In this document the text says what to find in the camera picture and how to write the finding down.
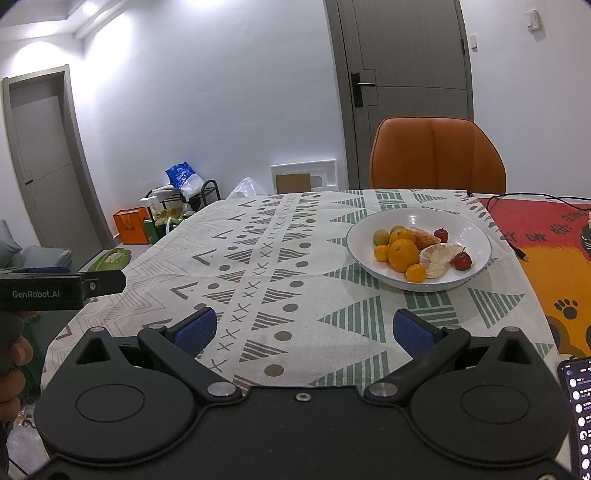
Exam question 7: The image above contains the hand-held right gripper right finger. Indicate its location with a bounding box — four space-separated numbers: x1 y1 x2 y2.
364 308 532 409

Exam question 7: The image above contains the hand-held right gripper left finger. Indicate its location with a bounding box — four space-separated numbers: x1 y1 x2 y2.
74 306 243 410

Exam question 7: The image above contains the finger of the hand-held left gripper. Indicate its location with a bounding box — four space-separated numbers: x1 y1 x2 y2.
81 269 127 295

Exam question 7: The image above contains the large orange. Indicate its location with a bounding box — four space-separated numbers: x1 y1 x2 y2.
388 240 420 272

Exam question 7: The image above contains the white plate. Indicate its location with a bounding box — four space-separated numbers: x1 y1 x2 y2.
346 207 493 291

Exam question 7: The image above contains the person's left hand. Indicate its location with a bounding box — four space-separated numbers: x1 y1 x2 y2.
0 310 42 422

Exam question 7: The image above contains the green floor mat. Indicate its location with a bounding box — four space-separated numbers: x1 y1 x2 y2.
88 248 130 272

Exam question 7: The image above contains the grey sofa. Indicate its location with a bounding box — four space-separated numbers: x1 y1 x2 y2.
0 219 72 271

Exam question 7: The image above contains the orange paper bag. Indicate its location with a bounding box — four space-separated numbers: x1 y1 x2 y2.
113 208 151 244

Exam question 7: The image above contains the white box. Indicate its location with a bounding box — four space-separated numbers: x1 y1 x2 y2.
141 185 185 204

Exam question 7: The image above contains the plain grey door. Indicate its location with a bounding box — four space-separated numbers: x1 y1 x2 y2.
2 65 114 250

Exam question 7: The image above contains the patterned tablecloth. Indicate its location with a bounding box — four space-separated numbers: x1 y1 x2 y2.
41 188 557 393

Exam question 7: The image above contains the blue and white bag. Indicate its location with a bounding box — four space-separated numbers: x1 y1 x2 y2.
165 161 205 197

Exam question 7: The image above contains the black metal rack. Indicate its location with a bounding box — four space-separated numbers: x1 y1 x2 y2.
147 180 221 208

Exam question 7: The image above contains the white plastic bag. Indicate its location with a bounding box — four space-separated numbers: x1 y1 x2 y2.
226 176 267 199

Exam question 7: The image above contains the red cartoon table mat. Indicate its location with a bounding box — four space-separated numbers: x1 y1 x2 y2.
475 194 591 358

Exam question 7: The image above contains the brown cardboard sheet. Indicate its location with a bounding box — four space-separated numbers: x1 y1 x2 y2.
276 174 312 195

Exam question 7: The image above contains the orange chair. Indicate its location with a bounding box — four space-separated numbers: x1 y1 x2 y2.
369 117 507 193

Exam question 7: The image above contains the white foam packaging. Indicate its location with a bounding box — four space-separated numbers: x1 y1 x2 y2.
269 159 337 195

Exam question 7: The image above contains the smartphone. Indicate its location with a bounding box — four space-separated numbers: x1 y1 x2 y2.
556 356 591 480

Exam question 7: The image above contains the grey door with lock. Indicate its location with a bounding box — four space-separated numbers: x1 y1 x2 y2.
325 0 474 192

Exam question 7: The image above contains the black cable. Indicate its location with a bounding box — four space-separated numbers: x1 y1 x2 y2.
466 191 591 262

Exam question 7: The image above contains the black door handle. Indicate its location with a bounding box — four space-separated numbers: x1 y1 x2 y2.
350 72 377 108

